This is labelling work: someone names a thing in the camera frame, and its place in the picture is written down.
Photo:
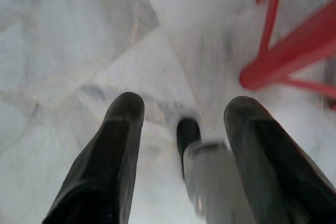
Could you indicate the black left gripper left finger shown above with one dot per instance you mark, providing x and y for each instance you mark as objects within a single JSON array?
[{"x": 113, "y": 155}]

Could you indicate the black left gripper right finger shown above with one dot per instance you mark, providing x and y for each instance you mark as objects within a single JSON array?
[{"x": 267, "y": 161}]

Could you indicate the black robot left foot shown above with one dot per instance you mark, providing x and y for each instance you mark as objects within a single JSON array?
[{"x": 187, "y": 134}]

